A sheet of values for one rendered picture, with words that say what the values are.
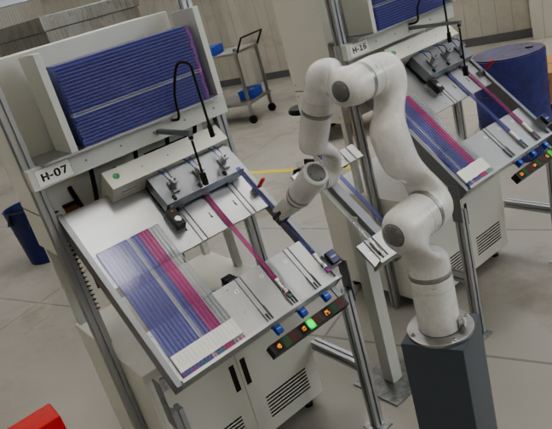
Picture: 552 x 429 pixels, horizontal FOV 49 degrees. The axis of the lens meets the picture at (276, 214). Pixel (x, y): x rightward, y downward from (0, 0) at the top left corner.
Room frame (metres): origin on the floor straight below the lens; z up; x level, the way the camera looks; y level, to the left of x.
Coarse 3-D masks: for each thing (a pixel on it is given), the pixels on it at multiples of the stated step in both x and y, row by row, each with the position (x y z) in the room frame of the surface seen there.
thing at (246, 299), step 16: (288, 256) 1.94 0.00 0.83; (304, 256) 1.96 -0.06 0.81; (256, 272) 1.88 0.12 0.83; (288, 272) 1.89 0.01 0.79; (304, 272) 1.90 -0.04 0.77; (320, 272) 1.91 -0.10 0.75; (224, 288) 1.81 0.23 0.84; (240, 288) 1.82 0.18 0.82; (256, 288) 1.83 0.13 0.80; (272, 288) 1.83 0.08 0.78; (288, 288) 1.84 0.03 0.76; (304, 288) 1.85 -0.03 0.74; (224, 304) 1.76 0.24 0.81; (240, 304) 1.77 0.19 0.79; (256, 304) 1.78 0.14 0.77; (272, 304) 1.78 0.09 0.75; (288, 304) 1.79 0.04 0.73; (240, 320) 1.72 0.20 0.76; (256, 320) 1.73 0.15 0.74; (160, 352) 1.61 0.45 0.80
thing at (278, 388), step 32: (224, 256) 2.57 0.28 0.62; (288, 320) 2.12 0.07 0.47; (96, 352) 2.18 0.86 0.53; (128, 352) 1.96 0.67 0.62; (256, 352) 2.02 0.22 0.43; (288, 352) 2.10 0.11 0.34; (160, 384) 1.80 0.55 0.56; (192, 384) 1.86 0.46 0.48; (224, 384) 1.93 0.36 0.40; (256, 384) 2.00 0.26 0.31; (288, 384) 2.07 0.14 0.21; (320, 384) 2.16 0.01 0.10; (128, 416) 2.13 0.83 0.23; (160, 416) 1.78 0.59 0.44; (192, 416) 1.84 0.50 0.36; (224, 416) 1.90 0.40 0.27; (256, 416) 1.97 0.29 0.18; (288, 416) 2.05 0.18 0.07
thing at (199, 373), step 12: (336, 276) 1.88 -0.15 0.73; (324, 288) 1.84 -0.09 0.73; (300, 300) 1.78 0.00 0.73; (312, 300) 1.85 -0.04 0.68; (288, 312) 1.75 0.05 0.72; (264, 324) 1.70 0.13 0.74; (252, 336) 1.66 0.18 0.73; (228, 348) 1.62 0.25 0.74; (240, 348) 1.67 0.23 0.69; (216, 360) 1.58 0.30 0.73; (204, 372) 1.58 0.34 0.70
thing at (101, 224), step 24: (144, 192) 2.09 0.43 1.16; (216, 192) 2.14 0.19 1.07; (240, 192) 2.15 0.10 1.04; (72, 216) 1.97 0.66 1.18; (96, 216) 1.98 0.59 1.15; (120, 216) 1.99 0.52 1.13; (144, 216) 2.01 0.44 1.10; (192, 216) 2.03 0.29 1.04; (216, 216) 2.05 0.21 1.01; (240, 216) 2.06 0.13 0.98; (96, 240) 1.90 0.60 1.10; (120, 240) 1.92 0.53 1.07; (192, 240) 1.95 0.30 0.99
